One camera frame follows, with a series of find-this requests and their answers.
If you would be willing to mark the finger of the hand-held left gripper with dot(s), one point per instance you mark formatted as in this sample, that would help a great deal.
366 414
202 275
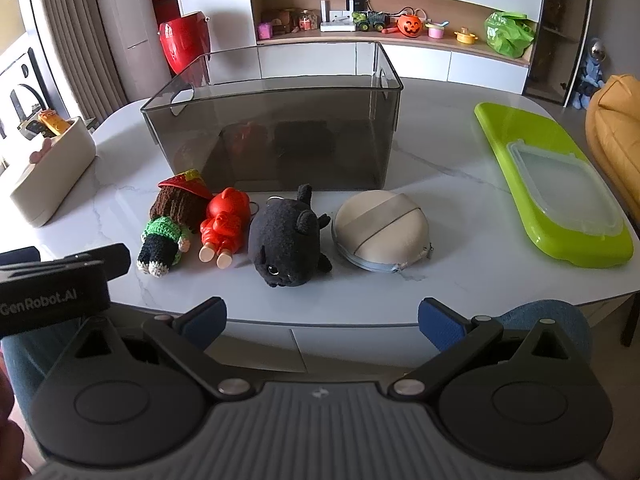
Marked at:
112 257

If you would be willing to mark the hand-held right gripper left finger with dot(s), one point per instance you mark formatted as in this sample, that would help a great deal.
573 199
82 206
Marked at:
206 319

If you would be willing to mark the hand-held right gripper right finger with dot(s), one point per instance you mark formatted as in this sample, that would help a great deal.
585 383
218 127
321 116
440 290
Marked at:
441 322

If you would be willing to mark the crochet doll with red hat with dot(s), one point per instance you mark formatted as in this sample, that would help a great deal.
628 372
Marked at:
170 220

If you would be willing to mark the red figurine toy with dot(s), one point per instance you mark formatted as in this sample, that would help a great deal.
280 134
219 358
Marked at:
225 220

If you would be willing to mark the beige round zip pouch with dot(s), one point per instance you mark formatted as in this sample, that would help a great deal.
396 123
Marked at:
380 232

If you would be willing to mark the black plush cat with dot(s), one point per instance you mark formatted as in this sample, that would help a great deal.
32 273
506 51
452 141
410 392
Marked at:
285 240

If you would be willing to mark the lime green plastic tray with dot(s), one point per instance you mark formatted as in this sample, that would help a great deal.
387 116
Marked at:
505 150

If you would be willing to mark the smoky transparent storage bin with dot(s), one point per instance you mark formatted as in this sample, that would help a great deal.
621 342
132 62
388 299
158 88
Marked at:
280 135

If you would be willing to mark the white marble desktop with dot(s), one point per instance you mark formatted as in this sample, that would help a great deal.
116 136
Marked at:
450 160

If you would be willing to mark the person's left leg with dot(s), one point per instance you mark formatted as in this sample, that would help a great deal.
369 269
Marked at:
25 360

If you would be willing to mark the white rectangular box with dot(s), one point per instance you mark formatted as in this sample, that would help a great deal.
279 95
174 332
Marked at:
55 180

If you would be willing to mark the pink small toy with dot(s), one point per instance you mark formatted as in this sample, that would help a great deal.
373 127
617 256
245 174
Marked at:
41 152

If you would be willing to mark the orange yellow snack packet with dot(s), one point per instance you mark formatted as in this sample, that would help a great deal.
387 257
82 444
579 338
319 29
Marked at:
52 121

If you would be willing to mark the clear plastic lid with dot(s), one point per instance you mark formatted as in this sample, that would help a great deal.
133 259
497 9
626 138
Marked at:
565 185

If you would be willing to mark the beige curtain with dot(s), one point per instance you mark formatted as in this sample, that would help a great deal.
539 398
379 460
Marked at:
75 35

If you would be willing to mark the orange padded chair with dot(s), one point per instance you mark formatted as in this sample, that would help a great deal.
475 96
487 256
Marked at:
617 125

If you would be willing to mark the pink toy box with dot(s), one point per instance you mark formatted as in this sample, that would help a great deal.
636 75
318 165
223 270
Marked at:
264 31

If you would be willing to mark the yellow toy pot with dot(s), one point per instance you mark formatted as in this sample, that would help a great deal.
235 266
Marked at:
466 37

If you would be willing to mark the blue astronaut figure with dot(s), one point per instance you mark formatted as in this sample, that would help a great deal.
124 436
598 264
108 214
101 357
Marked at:
591 72

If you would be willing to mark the pink toy cup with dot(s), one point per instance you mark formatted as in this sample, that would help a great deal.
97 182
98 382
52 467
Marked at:
436 31

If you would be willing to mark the brown toy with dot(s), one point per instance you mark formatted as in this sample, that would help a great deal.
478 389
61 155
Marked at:
283 21

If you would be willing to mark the green plastic bag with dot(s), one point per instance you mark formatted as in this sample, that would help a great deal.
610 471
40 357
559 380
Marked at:
507 35

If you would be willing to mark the orange pumpkin bucket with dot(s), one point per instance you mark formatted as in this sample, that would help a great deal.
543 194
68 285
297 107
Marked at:
410 26

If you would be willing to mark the glass jar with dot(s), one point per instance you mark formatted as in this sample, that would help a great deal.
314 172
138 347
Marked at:
308 21

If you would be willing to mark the green toy truck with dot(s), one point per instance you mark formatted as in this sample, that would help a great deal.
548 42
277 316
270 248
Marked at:
370 21

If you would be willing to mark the dark glass cabinet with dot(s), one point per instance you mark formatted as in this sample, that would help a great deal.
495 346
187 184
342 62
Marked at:
557 25

